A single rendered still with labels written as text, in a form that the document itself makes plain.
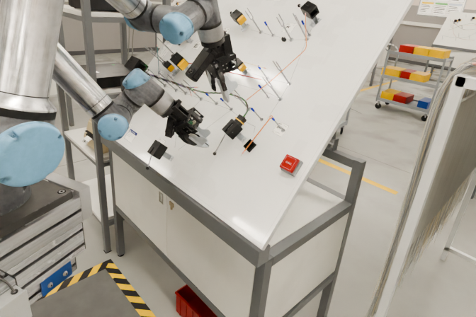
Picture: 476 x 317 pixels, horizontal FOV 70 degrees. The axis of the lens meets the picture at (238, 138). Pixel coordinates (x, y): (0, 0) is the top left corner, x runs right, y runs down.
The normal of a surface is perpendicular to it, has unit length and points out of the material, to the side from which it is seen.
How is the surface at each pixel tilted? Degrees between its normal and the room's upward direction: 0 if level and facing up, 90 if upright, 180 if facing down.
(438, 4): 90
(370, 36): 49
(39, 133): 97
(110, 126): 90
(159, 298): 0
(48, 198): 0
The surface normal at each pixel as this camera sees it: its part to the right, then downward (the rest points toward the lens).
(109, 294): 0.08, -0.92
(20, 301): 0.90, 0.23
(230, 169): -0.49, -0.44
